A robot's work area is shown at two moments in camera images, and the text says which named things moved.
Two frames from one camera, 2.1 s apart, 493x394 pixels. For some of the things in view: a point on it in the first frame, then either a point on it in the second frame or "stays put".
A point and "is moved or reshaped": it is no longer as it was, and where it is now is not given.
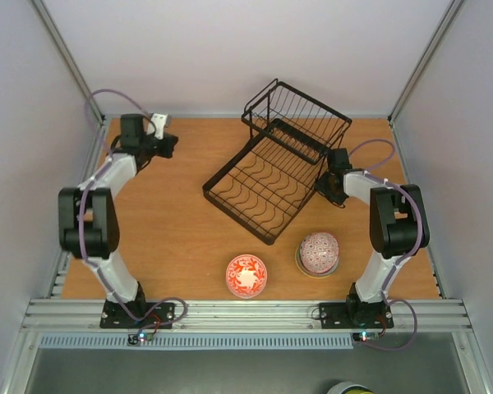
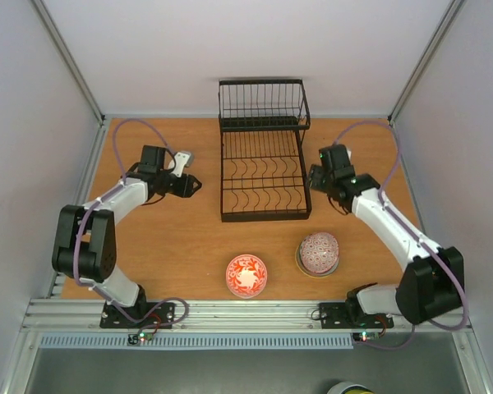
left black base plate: (137, 315) stays put
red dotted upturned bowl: (318, 254) stays put
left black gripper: (172, 140) -> (186, 190)
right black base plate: (355, 315) stays put
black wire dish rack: (270, 180) is moved or reshaped
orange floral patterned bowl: (246, 276) stays put
